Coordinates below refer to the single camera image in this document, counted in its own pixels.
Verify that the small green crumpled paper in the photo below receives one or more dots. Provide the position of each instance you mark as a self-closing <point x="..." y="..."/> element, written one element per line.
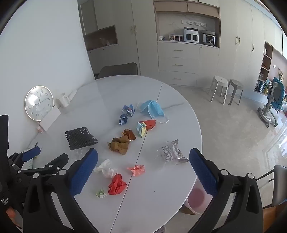
<point x="101" y="193"/>

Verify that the red paper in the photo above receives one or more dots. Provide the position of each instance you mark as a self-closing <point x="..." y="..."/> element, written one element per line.
<point x="116" y="184"/>

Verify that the grey dining chair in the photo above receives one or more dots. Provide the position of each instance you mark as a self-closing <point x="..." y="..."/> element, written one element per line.
<point x="118" y="69"/>

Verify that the blue face mask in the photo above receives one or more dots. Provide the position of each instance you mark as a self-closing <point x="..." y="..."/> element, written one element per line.
<point x="152" y="108"/>

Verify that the blue patterned crumpled paper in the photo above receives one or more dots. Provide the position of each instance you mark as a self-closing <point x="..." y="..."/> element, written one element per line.
<point x="123" y="119"/>

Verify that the wooden bookshelf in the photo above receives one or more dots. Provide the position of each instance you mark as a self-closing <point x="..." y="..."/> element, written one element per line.
<point x="265" y="67"/>

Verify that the white hook rail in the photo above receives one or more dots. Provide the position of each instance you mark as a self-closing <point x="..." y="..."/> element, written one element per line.
<point x="194" y="22"/>

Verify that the white plastic stool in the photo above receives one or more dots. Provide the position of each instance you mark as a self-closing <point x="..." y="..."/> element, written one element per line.
<point x="218" y="80"/>

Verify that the white crumpled tissue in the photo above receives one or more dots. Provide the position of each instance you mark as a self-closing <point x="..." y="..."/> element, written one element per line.
<point x="105" y="169"/>

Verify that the black foam mesh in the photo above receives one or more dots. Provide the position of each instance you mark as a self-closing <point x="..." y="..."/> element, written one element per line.
<point x="80" y="137"/>

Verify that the blue patterned folded paper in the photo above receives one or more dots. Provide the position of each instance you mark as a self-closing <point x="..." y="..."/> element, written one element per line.
<point x="128" y="109"/>

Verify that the white wall clock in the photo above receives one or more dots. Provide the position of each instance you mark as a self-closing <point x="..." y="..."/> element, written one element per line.
<point x="39" y="103"/>

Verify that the blue grey study chair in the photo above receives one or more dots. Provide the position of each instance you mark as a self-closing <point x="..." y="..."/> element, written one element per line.
<point x="277" y="94"/>

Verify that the white paper strip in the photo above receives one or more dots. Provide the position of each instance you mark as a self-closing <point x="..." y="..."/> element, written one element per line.
<point x="29" y="165"/>

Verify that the white countertop appliance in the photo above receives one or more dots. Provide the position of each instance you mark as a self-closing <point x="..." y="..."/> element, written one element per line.
<point x="191" y="34"/>

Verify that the translucent waste bin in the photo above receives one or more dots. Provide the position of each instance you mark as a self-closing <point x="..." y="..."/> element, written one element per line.
<point x="197" y="200"/>

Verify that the grey plastic stool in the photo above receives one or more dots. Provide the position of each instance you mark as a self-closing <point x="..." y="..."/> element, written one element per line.
<point x="235" y="84"/>

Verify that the brown orange patterned paper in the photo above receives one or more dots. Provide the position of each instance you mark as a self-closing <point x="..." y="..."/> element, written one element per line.
<point x="129" y="134"/>

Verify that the white card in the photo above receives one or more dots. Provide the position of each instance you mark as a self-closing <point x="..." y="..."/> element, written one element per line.
<point x="50" y="118"/>

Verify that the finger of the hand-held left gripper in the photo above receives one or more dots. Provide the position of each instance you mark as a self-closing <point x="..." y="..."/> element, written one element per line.
<point x="56" y="163"/>
<point x="31" y="153"/>

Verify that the brown crumpled paper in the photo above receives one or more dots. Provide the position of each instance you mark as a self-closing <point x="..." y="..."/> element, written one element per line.
<point x="120" y="145"/>

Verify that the white dish rack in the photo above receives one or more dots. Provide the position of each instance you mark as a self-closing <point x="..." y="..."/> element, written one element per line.
<point x="174" y="37"/>

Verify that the pink paper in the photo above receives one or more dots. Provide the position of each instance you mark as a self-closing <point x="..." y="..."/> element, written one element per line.
<point x="136" y="169"/>

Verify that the white mug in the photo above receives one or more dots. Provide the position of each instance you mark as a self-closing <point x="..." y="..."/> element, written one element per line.
<point x="62" y="100"/>

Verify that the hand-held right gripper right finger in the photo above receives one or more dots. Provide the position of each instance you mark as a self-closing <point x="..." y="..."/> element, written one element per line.
<point x="203" y="172"/>

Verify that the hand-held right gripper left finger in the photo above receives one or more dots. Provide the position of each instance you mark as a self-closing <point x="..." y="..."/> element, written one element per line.
<point x="84" y="172"/>

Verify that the clear printed plastic bag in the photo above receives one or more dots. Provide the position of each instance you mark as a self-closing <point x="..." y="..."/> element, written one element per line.
<point x="172" y="152"/>

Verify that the grey chair with black frame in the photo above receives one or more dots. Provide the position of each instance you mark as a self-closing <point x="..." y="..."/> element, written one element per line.
<point x="280" y="183"/>

